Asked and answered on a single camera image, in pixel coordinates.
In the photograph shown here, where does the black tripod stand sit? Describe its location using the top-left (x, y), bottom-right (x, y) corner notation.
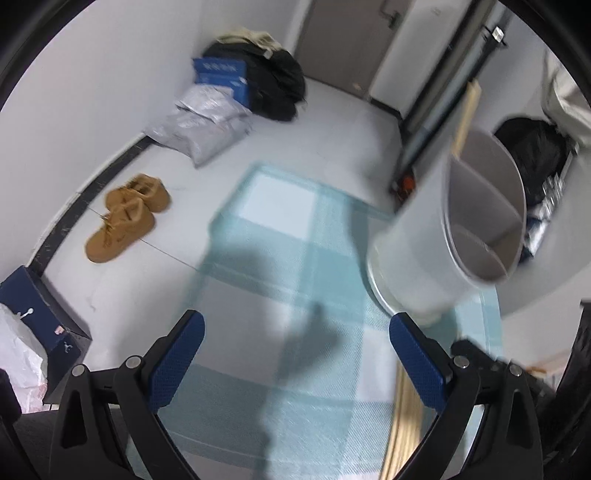
top-left (392, 0), bottom-right (509, 195)

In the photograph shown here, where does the black backpack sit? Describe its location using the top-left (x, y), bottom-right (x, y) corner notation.
top-left (203, 41), bottom-right (308, 123)

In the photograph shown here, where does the teal checked tablecloth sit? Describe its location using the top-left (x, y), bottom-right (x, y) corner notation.
top-left (124, 161), bottom-right (504, 480)

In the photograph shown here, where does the dark blue shoe box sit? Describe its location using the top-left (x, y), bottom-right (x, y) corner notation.
top-left (0, 265), bottom-right (93, 393)

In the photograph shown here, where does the white cloth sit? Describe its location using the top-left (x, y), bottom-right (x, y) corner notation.
top-left (540, 46), bottom-right (591, 148)

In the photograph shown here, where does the grey plastic mailing bag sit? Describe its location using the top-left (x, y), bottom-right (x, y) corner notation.
top-left (145, 108), bottom-right (252, 168)
top-left (175, 85), bottom-right (245, 123)

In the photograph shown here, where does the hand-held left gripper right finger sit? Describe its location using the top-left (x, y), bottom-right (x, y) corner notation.
top-left (389, 311), bottom-right (546, 480)

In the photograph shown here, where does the white plastic bag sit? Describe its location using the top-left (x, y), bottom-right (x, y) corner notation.
top-left (0, 302), bottom-right (49, 414)

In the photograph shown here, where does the silver and blue bag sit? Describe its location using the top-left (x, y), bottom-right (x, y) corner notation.
top-left (522, 175), bottom-right (568, 264)

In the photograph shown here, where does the white divided utensil holder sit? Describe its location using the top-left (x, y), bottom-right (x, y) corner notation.
top-left (367, 129), bottom-right (527, 324)

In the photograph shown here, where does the bunch of wooden chopsticks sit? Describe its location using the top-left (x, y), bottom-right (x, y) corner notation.
top-left (381, 364), bottom-right (428, 480)

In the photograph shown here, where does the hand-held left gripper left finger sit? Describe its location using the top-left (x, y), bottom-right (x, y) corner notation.
top-left (48, 309), bottom-right (206, 480)

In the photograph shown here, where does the tan suede shoe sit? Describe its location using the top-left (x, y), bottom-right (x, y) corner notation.
top-left (84, 198), bottom-right (156, 264)
top-left (105, 174), bottom-right (171, 214)

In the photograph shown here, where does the wooden chopstick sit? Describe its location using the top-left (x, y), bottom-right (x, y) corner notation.
top-left (452, 79), bottom-right (482, 158)

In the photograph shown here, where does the beige cloth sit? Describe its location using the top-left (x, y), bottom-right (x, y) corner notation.
top-left (217, 28), bottom-right (284, 51)

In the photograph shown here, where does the grey door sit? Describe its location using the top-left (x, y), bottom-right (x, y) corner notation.
top-left (295, 0), bottom-right (407, 95)

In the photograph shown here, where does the blue cardboard box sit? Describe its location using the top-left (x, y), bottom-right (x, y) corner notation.
top-left (191, 56), bottom-right (252, 107)

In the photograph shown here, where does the black bag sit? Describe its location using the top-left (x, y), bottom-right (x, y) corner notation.
top-left (494, 117), bottom-right (571, 206)

